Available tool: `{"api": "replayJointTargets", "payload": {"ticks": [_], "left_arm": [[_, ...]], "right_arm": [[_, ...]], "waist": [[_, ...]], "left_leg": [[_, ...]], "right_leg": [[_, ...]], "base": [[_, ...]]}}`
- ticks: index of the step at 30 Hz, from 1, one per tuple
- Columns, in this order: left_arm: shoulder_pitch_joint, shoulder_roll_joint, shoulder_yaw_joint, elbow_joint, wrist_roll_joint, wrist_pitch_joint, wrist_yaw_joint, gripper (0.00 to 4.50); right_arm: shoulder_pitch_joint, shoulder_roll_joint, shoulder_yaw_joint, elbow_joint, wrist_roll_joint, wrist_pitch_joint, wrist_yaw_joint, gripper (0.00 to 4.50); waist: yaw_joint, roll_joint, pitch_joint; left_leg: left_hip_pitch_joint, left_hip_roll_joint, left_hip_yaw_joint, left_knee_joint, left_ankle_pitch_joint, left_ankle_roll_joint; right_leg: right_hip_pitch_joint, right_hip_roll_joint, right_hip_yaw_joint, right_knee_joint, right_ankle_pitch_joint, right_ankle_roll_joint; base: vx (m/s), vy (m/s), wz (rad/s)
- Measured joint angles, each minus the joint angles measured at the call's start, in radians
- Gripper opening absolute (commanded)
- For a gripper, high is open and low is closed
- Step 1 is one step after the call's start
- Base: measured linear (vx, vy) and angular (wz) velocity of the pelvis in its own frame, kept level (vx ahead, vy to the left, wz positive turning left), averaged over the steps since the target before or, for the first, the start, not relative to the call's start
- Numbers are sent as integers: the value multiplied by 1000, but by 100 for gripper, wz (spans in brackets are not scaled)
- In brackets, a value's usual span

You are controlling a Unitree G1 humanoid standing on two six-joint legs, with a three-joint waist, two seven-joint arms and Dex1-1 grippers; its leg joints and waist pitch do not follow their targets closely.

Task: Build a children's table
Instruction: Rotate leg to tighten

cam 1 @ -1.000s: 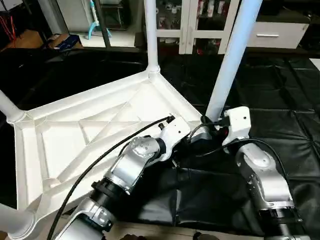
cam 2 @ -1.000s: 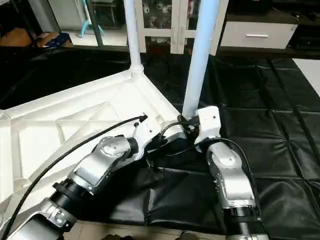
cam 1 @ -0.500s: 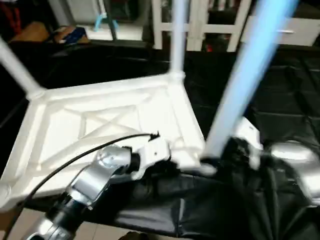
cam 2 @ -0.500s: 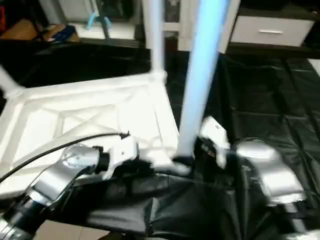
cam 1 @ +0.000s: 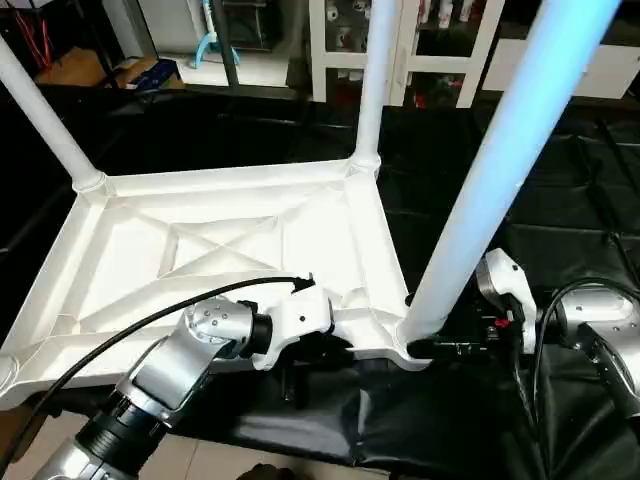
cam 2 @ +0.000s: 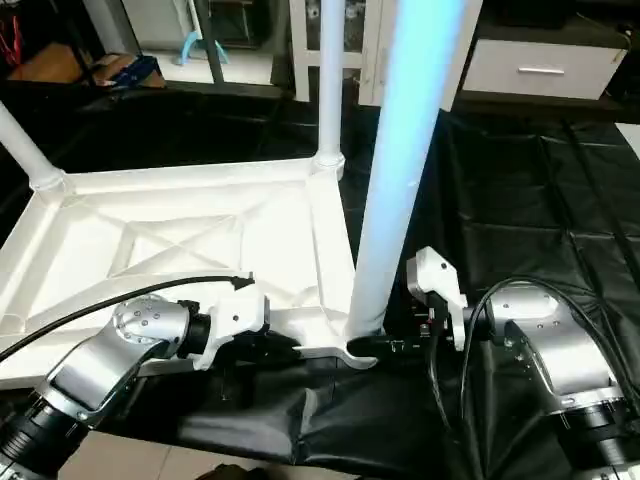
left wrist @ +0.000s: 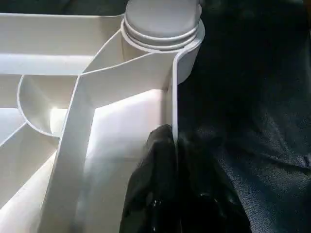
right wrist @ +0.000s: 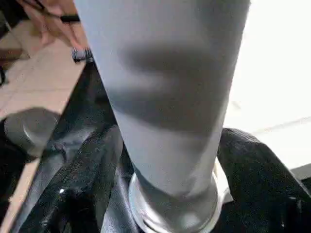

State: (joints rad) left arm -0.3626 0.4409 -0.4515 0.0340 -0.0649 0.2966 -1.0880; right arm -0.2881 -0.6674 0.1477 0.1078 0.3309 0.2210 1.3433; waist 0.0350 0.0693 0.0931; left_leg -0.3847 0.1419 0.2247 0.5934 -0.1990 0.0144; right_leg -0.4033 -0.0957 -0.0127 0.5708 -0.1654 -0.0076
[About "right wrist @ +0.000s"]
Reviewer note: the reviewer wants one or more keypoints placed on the black work mat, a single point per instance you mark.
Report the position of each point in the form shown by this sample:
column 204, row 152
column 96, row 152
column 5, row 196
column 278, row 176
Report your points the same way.
column 82, row 116

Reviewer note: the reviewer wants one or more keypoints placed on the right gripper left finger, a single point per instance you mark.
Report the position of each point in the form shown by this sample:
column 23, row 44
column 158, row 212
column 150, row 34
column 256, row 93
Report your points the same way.
column 77, row 189

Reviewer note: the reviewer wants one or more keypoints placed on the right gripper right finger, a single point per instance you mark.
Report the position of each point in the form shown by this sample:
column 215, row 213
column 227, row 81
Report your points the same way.
column 262, row 174

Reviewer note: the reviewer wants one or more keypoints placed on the white plastic table leg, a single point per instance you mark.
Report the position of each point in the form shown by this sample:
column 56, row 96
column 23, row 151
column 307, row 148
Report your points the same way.
column 170, row 87

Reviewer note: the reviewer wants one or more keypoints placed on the white plastic table top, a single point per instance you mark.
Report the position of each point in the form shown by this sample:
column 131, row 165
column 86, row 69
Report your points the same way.
column 272, row 73

